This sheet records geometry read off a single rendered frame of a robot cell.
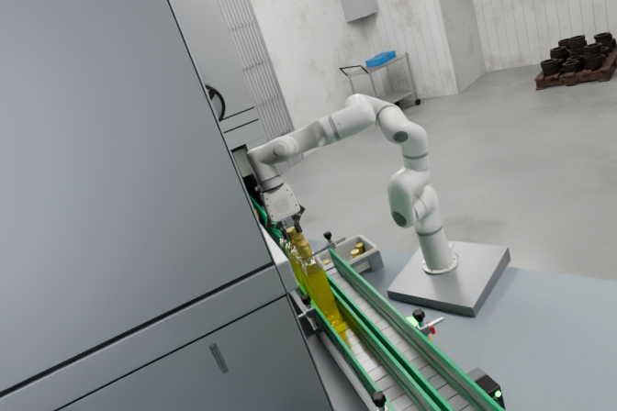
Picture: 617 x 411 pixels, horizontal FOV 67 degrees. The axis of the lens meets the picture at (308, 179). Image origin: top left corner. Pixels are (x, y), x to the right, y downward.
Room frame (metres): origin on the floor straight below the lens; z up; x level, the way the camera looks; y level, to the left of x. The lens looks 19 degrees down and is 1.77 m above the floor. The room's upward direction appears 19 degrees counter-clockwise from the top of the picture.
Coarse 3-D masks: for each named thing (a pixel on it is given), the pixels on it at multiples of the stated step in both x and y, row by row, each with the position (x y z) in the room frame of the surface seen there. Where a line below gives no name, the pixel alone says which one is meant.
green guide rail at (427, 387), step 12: (336, 288) 1.26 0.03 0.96; (348, 300) 1.17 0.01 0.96; (360, 312) 1.09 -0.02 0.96; (372, 324) 1.03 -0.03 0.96; (384, 336) 0.97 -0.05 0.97; (396, 348) 0.91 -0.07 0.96; (408, 360) 0.86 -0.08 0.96; (408, 372) 0.87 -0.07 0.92; (420, 372) 0.82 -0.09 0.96; (420, 384) 0.81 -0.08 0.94; (432, 396) 0.76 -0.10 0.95; (444, 408) 0.72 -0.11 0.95
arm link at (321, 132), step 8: (320, 120) 1.36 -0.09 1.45; (328, 120) 1.35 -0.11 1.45; (304, 128) 1.44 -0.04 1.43; (312, 128) 1.41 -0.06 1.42; (320, 128) 1.35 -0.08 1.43; (328, 128) 1.33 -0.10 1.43; (288, 136) 1.45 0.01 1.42; (296, 136) 1.45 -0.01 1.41; (304, 136) 1.44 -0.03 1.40; (312, 136) 1.42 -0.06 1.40; (320, 136) 1.36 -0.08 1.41; (328, 136) 1.33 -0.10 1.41; (336, 136) 1.33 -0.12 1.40; (296, 144) 1.43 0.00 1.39; (304, 144) 1.44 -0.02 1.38; (312, 144) 1.42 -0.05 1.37; (320, 144) 1.39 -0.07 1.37; (328, 144) 1.36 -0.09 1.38; (296, 152) 1.44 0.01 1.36
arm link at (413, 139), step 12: (384, 108) 1.43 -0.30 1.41; (396, 108) 1.41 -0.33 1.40; (384, 120) 1.37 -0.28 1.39; (396, 120) 1.33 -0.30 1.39; (408, 120) 1.33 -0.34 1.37; (384, 132) 1.35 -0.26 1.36; (396, 132) 1.30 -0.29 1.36; (408, 132) 1.30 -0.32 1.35; (420, 132) 1.31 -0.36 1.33; (408, 144) 1.32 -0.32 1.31; (420, 144) 1.32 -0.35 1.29; (408, 156) 1.36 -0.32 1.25; (420, 156) 1.34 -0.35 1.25
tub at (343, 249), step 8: (344, 240) 1.75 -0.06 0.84; (352, 240) 1.76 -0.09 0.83; (360, 240) 1.75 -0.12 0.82; (368, 240) 1.69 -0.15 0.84; (336, 248) 1.74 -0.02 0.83; (344, 248) 1.74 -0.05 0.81; (352, 248) 1.75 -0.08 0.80; (368, 248) 1.68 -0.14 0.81; (320, 256) 1.72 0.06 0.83; (328, 256) 1.73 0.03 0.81; (344, 256) 1.74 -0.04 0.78; (360, 256) 1.59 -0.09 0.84
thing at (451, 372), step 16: (336, 256) 1.43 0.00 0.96; (352, 272) 1.31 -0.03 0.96; (368, 288) 1.20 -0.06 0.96; (384, 304) 1.11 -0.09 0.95; (400, 320) 1.02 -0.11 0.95; (416, 336) 0.95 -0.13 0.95; (432, 352) 0.88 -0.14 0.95; (448, 368) 0.82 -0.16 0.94; (464, 384) 0.77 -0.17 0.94; (480, 400) 0.72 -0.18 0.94
